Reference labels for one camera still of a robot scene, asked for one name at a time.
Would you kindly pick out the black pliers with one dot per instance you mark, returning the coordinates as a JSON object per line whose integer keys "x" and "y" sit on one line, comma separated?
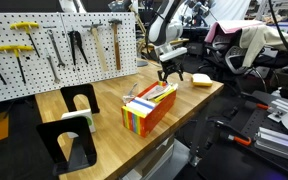
{"x": 74, "y": 41}

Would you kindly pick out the red rainbow-striped cardboard box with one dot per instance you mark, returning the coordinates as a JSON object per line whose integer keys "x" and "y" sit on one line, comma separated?
{"x": 150, "y": 116}

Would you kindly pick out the metal shelving rack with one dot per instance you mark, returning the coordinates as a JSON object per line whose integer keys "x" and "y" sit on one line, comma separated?
{"x": 284, "y": 11}

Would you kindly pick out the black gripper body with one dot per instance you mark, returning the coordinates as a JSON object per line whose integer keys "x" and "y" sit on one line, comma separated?
{"x": 171, "y": 65}

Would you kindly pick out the white blue-striped card stack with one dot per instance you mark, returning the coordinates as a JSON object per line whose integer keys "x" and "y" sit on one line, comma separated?
{"x": 140, "y": 106}

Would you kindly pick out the small white bottle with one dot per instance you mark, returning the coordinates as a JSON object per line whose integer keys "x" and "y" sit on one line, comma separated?
{"x": 276, "y": 92}

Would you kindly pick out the black mesh office chair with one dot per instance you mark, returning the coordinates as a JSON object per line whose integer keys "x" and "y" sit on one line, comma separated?
{"x": 230, "y": 60}

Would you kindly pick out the white fabric backdrop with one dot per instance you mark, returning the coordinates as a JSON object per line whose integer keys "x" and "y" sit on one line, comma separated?
{"x": 230, "y": 10}

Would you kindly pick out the wooden jointed stand grey base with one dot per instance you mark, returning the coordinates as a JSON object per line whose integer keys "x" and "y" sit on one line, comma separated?
{"x": 142, "y": 63}

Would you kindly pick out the beige jacket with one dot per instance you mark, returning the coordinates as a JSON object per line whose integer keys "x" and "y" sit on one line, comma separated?
{"x": 267, "y": 40}

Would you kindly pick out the white pegboard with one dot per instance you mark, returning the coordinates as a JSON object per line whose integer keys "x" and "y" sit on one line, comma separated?
{"x": 37, "y": 71}

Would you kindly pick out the silver metal bracket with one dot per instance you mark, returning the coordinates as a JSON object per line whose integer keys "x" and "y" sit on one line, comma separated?
{"x": 282, "y": 108}

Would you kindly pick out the clear plastic cup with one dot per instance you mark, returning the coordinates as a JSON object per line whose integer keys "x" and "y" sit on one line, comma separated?
{"x": 130, "y": 96}

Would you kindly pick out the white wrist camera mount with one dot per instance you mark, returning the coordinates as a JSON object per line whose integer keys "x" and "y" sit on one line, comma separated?
{"x": 172, "y": 54}

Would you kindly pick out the light blue plastic spoon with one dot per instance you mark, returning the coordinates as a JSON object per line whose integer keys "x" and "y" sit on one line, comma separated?
{"x": 133, "y": 89}

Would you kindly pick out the white toy bread slice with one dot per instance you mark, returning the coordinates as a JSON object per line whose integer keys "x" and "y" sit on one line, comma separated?
{"x": 204, "y": 85}
{"x": 200, "y": 78}

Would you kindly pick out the mixed colour card stack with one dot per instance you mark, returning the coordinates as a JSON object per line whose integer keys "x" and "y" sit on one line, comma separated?
{"x": 160, "y": 91}

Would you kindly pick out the pink cloth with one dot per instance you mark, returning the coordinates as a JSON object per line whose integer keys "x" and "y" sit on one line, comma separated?
{"x": 230, "y": 26}

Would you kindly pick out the aluminium profile bars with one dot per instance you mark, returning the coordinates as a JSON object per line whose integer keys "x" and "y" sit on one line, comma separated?
{"x": 277, "y": 143}

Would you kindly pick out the white card with green mark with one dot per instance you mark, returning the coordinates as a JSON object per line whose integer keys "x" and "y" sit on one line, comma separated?
{"x": 80, "y": 114}

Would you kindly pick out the black metal bookend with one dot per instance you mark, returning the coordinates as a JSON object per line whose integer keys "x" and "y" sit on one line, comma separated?
{"x": 84, "y": 140}
{"x": 65, "y": 96}

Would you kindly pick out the silver combination wrench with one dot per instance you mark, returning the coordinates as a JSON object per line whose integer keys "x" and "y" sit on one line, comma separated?
{"x": 52, "y": 66}
{"x": 55, "y": 46}

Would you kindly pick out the black perforated metal plate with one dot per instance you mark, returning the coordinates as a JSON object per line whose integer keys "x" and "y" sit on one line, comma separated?
{"x": 257, "y": 123}

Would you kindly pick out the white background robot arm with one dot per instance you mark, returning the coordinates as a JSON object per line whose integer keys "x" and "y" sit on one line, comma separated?
{"x": 70, "y": 5}

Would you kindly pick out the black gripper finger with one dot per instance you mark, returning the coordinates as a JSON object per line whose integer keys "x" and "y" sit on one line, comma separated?
{"x": 180, "y": 71}
{"x": 163, "y": 73}

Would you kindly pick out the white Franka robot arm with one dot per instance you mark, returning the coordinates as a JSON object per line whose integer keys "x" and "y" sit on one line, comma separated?
{"x": 164, "y": 26}

